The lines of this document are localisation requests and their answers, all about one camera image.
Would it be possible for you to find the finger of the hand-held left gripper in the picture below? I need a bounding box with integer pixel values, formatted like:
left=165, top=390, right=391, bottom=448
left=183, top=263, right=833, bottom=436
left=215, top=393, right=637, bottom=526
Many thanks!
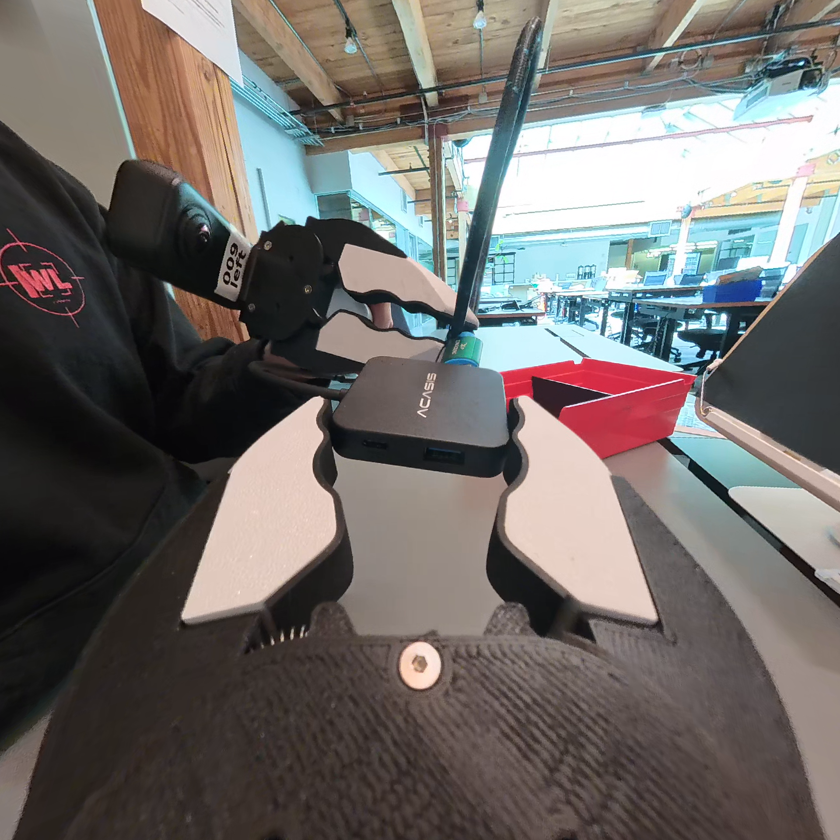
left=314, top=308, right=455, bottom=378
left=336, top=243, right=481, bottom=330

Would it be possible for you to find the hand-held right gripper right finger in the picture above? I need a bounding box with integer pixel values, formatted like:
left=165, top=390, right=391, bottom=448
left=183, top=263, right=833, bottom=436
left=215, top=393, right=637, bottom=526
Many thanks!
left=486, top=394, right=660, bottom=624

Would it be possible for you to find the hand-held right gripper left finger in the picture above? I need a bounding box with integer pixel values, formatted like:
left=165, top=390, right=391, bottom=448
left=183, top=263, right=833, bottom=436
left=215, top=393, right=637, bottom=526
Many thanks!
left=180, top=395, right=354, bottom=624

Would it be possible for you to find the thin black hub cable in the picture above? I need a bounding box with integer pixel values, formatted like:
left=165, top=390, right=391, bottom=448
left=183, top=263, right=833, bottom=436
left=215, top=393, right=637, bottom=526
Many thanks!
left=248, top=360, right=355, bottom=403

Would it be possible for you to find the black USB hub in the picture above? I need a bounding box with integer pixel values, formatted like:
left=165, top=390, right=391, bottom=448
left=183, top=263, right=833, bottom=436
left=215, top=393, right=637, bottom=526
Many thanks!
left=328, top=356, right=511, bottom=479

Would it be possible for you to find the green-plug braided HDMI cable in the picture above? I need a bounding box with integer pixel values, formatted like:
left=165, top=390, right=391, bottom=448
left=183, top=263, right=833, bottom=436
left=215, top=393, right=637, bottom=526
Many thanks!
left=440, top=16, right=547, bottom=370

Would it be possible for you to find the red bin with black divider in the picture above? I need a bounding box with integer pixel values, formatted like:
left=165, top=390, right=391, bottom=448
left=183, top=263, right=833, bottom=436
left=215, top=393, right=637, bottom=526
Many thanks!
left=500, top=357, right=697, bottom=460

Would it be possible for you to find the grey desk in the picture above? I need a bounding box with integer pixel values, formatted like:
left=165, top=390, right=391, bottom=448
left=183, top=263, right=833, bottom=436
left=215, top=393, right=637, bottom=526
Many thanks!
left=0, top=325, right=840, bottom=840
left=659, top=427, right=840, bottom=608

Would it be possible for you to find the black bin divider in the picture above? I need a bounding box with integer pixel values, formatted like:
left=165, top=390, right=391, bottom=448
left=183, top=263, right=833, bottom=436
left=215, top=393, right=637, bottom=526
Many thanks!
left=532, top=375, right=614, bottom=420

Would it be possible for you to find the tablet on white stand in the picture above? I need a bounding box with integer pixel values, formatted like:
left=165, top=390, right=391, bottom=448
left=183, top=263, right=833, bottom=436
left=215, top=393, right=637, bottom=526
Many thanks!
left=694, top=394, right=840, bottom=581
left=696, top=233, right=840, bottom=454

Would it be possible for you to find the wooden pillar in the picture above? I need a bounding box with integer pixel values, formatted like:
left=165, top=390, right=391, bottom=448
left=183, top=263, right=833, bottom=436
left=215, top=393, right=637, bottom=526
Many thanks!
left=92, top=0, right=260, bottom=342

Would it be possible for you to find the row of office desks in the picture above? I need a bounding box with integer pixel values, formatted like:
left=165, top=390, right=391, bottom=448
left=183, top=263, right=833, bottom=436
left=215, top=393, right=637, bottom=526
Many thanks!
left=479, top=259, right=788, bottom=365

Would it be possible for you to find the person's black hoodie torso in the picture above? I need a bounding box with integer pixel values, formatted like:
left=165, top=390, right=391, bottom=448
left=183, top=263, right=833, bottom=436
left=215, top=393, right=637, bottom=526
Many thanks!
left=0, top=121, right=263, bottom=749

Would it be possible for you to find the white paper notice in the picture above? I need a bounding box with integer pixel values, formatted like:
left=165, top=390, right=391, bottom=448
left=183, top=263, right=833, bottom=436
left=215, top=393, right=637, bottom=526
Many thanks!
left=141, top=0, right=244, bottom=78

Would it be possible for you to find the blue storage bin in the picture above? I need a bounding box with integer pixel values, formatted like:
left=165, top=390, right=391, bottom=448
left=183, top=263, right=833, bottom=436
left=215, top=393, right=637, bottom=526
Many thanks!
left=702, top=276, right=765, bottom=304

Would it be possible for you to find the ceiling projector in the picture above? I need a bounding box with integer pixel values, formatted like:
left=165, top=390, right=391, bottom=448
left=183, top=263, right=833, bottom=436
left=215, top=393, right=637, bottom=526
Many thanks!
left=735, top=58, right=824, bottom=119

